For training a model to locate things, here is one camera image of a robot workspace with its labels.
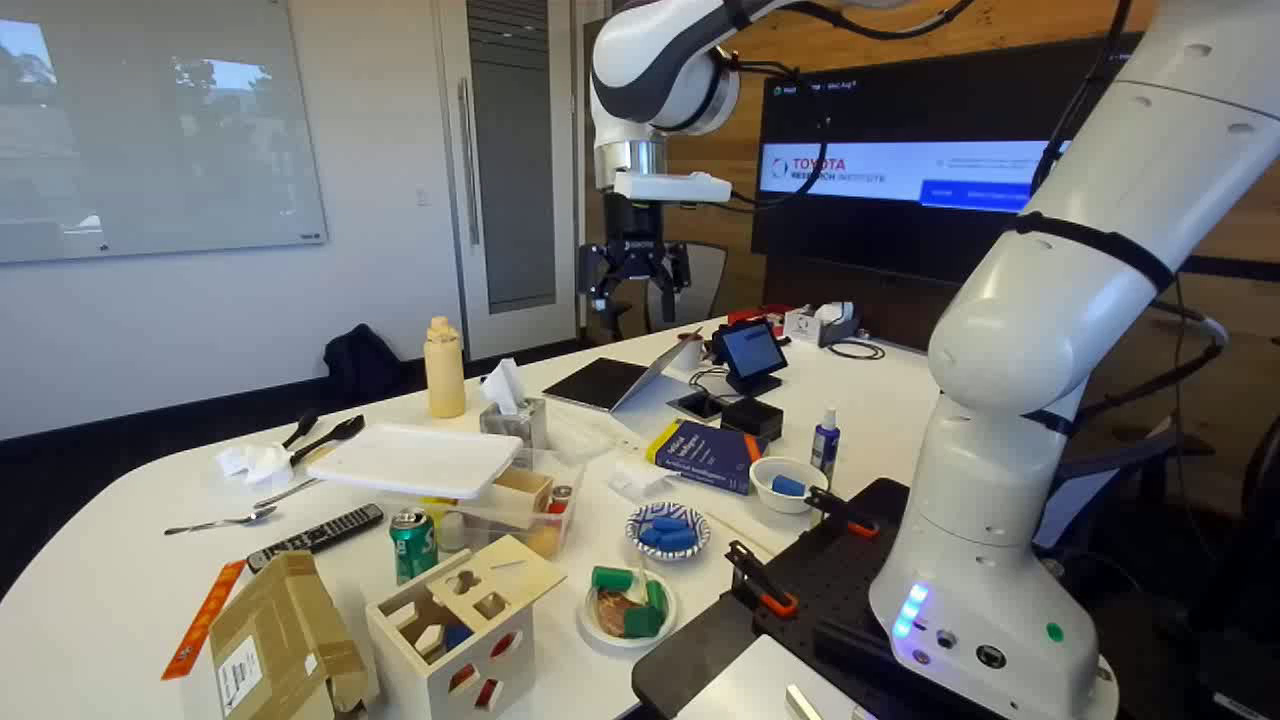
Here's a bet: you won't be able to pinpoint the yellow mustard bottle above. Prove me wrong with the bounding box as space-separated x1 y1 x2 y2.
425 314 465 420

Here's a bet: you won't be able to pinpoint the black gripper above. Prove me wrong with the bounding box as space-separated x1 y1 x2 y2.
577 196 687 319

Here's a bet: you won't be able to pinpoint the small blue cap bottle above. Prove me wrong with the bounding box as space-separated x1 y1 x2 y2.
807 411 838 481

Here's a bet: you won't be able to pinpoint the plate with green blocks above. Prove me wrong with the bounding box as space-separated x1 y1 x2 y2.
578 565 676 652

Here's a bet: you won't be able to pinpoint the wooden shape sorter box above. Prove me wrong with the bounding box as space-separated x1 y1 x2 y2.
364 537 564 720

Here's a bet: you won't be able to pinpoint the black mounting base plate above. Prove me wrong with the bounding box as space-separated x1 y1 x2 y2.
633 481 997 720

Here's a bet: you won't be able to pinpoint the small tablet display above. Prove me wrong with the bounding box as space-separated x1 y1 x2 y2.
711 319 788 397

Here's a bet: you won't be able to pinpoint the whiteboard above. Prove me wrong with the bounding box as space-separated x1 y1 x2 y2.
0 0 329 262

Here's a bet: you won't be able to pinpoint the patterned bowl blue blocks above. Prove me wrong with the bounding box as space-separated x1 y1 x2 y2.
629 504 709 565

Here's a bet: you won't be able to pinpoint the blue book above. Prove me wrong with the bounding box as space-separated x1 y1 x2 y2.
643 420 761 495

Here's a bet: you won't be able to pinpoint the black backpack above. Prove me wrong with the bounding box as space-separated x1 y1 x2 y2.
324 323 403 397

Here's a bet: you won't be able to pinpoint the white container lid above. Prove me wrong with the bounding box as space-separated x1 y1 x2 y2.
306 423 519 499

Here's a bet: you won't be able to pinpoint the orange ruler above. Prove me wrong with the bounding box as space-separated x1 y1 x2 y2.
159 559 249 681

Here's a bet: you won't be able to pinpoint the laptop computer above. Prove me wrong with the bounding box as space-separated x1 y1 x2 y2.
546 338 693 436

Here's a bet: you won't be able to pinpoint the large monitor screen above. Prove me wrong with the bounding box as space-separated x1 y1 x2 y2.
751 41 1098 283

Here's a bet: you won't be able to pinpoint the orange black clamp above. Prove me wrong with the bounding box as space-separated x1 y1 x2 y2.
724 538 799 618
803 484 878 538

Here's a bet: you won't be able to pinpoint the black remote control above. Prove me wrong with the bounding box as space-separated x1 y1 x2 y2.
249 504 384 573

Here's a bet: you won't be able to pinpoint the tissue box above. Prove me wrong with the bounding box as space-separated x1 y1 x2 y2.
481 355 546 462

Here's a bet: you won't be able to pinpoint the white bowl blue block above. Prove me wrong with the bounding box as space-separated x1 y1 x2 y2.
746 454 826 514

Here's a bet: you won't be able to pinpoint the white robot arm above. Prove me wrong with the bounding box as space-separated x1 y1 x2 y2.
867 0 1280 720

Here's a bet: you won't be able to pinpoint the metal fork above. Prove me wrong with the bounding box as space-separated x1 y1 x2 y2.
162 506 275 537

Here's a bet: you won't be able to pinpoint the cardboard box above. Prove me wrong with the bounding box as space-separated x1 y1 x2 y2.
209 553 378 720

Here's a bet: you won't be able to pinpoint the black box object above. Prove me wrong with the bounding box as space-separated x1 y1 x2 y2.
721 400 783 443

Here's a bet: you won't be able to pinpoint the black spatula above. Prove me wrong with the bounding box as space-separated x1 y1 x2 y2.
286 417 364 468

